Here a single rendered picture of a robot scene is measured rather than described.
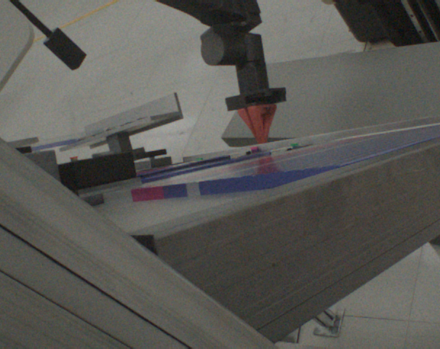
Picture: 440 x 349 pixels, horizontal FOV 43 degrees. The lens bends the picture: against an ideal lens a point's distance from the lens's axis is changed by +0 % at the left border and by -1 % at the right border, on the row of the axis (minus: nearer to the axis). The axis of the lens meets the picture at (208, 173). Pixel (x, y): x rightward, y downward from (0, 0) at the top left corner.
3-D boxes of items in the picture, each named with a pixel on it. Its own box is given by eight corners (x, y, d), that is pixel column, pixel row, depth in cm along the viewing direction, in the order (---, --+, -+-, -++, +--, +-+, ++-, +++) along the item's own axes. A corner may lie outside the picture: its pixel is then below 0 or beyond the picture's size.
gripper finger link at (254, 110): (262, 145, 102) (254, 94, 102) (232, 150, 107) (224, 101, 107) (283, 142, 107) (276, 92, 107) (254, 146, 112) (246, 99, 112)
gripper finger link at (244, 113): (273, 144, 100) (264, 91, 100) (241, 148, 105) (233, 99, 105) (294, 140, 105) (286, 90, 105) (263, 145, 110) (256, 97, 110)
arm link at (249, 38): (266, 28, 105) (244, 36, 109) (242, 27, 100) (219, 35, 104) (272, 65, 106) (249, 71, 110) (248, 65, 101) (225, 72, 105)
